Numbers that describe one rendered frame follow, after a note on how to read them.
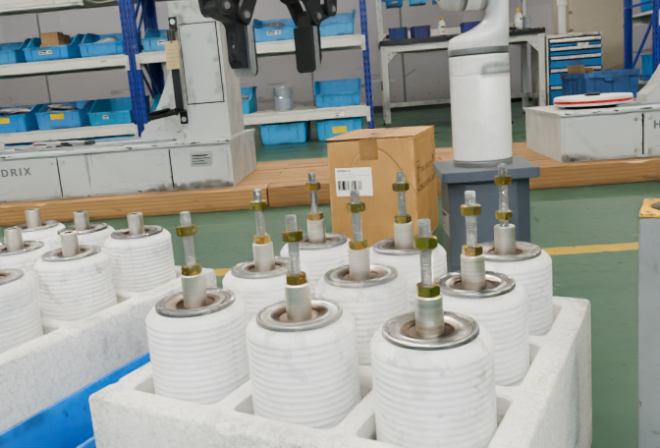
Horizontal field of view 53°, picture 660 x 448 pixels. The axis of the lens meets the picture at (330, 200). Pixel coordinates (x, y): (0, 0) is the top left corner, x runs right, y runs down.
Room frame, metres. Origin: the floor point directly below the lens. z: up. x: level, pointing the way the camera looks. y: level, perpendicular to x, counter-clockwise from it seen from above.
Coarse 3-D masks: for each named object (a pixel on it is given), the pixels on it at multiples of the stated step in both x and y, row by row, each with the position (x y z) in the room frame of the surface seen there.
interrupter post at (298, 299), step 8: (288, 288) 0.54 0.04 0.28; (296, 288) 0.54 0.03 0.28; (304, 288) 0.54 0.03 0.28; (288, 296) 0.54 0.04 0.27; (296, 296) 0.54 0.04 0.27; (304, 296) 0.54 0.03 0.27; (288, 304) 0.54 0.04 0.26; (296, 304) 0.54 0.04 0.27; (304, 304) 0.54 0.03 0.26; (288, 312) 0.54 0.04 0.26; (296, 312) 0.54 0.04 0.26; (304, 312) 0.54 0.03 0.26
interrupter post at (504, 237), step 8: (512, 224) 0.70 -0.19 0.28; (496, 232) 0.69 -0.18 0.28; (504, 232) 0.68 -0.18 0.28; (512, 232) 0.68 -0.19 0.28; (496, 240) 0.69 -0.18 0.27; (504, 240) 0.68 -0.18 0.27; (512, 240) 0.68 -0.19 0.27; (496, 248) 0.69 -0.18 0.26; (504, 248) 0.68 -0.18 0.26; (512, 248) 0.68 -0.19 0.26
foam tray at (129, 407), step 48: (528, 336) 0.63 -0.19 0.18; (576, 336) 0.63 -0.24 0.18; (144, 384) 0.60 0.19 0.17; (528, 384) 0.53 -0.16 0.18; (576, 384) 0.62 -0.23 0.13; (96, 432) 0.57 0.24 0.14; (144, 432) 0.54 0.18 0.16; (192, 432) 0.51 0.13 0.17; (240, 432) 0.49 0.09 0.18; (288, 432) 0.48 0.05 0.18; (336, 432) 0.47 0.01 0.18; (528, 432) 0.45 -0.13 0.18; (576, 432) 0.62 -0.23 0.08
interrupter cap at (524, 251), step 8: (488, 248) 0.71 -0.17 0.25; (520, 248) 0.70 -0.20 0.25; (528, 248) 0.69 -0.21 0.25; (536, 248) 0.69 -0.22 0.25; (488, 256) 0.67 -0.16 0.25; (496, 256) 0.67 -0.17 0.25; (504, 256) 0.67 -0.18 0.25; (512, 256) 0.67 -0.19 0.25; (520, 256) 0.66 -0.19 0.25; (528, 256) 0.66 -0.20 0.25; (536, 256) 0.67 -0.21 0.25
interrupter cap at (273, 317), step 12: (312, 300) 0.58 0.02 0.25; (324, 300) 0.57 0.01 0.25; (264, 312) 0.55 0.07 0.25; (276, 312) 0.55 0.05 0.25; (312, 312) 0.55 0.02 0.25; (324, 312) 0.54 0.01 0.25; (336, 312) 0.54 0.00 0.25; (264, 324) 0.52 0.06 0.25; (276, 324) 0.52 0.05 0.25; (288, 324) 0.52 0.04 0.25; (300, 324) 0.52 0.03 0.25; (312, 324) 0.51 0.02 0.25; (324, 324) 0.52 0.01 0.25
